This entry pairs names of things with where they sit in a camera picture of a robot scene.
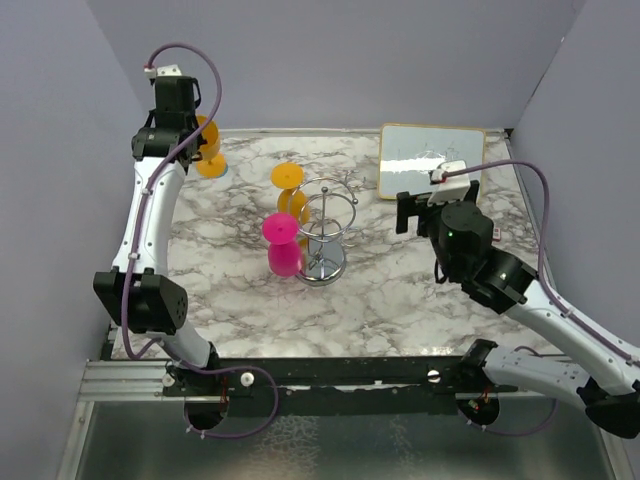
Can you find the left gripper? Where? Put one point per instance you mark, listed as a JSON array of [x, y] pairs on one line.
[[194, 121]]

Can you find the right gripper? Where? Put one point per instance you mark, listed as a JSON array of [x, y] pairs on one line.
[[407, 207]]

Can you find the yellow wine glass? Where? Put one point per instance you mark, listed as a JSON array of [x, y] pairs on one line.
[[212, 161], [288, 177]]

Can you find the pink wine glass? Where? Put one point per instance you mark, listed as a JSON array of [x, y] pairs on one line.
[[284, 253]]

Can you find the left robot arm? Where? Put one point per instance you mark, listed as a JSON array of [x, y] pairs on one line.
[[136, 291]]

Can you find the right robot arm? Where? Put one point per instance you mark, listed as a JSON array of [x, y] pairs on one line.
[[602, 375]]

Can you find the chrome wine glass rack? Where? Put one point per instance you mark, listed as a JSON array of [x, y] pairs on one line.
[[325, 218]]

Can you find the yellow framed whiteboard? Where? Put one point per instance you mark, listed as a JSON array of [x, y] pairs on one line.
[[407, 153]]

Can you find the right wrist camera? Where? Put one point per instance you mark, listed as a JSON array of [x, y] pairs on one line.
[[448, 187]]

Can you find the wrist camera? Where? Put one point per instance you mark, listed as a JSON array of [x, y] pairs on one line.
[[448, 187], [152, 72]]

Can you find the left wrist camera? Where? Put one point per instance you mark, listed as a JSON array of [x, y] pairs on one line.
[[152, 72]]

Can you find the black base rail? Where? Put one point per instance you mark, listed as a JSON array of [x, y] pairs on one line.
[[331, 386]]

